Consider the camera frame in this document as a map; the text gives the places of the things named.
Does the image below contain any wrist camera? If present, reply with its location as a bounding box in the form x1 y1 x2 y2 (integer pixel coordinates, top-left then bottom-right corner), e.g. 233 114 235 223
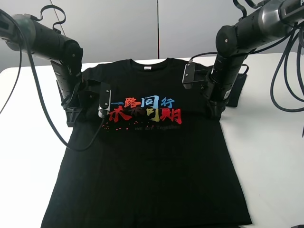
98 83 112 119
182 62 195 89

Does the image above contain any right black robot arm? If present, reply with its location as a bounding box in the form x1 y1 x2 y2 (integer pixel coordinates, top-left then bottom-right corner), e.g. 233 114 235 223
201 0 304 119

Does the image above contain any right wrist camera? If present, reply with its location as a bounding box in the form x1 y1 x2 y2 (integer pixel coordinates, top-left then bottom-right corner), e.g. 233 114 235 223
182 62 195 89

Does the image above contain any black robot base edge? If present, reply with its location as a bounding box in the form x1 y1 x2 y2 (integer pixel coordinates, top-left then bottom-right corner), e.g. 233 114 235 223
291 224 304 228

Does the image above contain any black printed t-shirt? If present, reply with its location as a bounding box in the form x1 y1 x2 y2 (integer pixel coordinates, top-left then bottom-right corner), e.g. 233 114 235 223
41 58 252 228

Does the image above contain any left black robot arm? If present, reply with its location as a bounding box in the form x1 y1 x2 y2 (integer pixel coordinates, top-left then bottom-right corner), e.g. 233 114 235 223
0 10 96 127

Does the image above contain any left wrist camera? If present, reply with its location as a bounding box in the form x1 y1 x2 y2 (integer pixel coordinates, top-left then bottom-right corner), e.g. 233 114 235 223
98 83 112 119

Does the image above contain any right black cable bundle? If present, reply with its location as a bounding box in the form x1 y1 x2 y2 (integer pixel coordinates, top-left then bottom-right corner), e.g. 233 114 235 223
271 23 304 138

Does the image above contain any right camera thin cable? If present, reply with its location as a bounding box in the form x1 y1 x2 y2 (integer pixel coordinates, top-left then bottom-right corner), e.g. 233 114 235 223
190 51 250 79

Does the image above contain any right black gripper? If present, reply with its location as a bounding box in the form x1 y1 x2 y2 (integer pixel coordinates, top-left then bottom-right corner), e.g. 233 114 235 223
194 71 228 121

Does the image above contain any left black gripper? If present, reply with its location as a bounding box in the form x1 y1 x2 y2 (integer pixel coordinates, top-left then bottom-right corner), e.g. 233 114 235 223
61 79 100 126

